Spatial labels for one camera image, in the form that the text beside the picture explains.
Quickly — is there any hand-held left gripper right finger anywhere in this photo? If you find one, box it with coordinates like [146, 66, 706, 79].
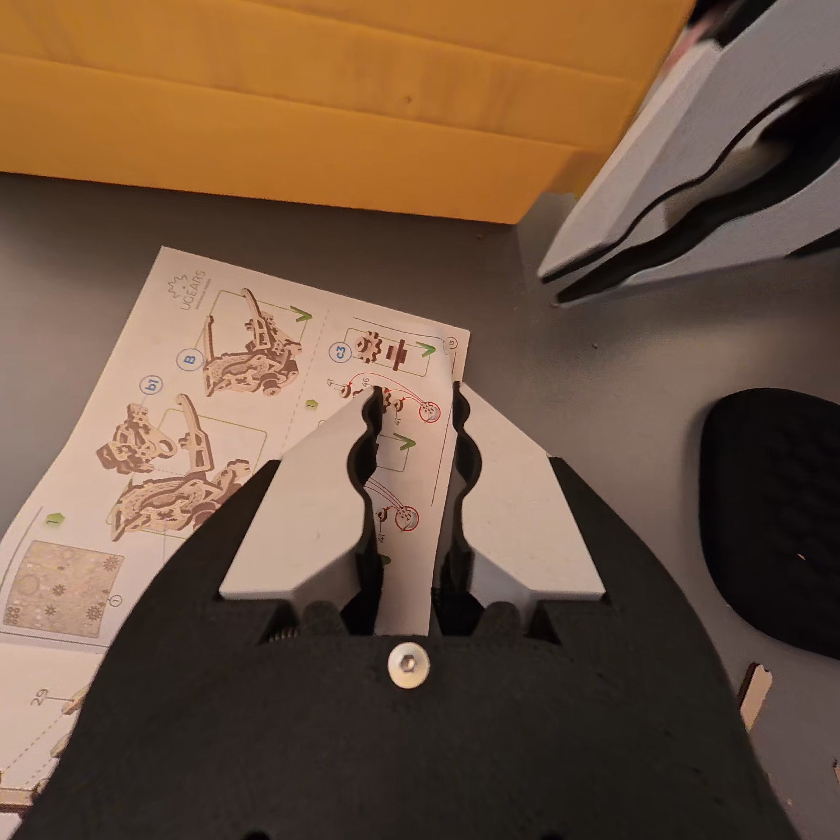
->
[432, 381, 606, 636]

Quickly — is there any black padded wrist rest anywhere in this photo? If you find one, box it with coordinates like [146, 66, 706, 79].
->
[699, 387, 840, 658]

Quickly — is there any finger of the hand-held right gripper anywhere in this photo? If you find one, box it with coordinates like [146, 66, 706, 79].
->
[554, 167, 840, 307]
[538, 0, 840, 284]

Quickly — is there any flat wooden stick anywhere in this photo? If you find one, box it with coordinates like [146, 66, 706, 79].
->
[737, 661, 774, 731]

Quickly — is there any printed instruction booklet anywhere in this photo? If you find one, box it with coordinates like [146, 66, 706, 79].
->
[0, 246, 472, 815]

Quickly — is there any yellow plastic bin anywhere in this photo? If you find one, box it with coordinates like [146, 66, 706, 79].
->
[0, 0, 698, 225]

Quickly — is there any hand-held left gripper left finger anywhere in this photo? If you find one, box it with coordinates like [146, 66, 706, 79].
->
[218, 386, 386, 636]

